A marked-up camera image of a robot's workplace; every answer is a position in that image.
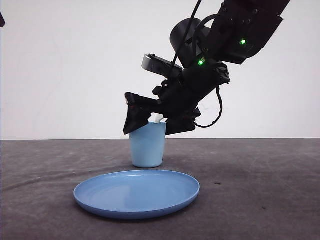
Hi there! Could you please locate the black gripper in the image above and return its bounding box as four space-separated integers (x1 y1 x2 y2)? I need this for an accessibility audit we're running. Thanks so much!
123 61 230 136

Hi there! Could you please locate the white plastic fork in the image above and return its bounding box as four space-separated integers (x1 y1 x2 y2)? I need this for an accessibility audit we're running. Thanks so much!
148 113 166 124

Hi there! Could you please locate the light blue plastic cup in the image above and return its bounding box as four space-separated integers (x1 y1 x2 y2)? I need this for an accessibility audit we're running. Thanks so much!
129 122 167 168

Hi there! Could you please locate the blue plastic plate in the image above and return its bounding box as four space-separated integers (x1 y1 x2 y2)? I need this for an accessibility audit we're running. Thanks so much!
73 170 200 220

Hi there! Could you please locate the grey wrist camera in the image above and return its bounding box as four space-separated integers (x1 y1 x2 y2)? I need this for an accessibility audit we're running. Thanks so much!
141 54 183 79

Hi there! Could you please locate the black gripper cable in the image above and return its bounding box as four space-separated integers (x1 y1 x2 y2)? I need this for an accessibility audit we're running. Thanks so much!
193 84 224 128

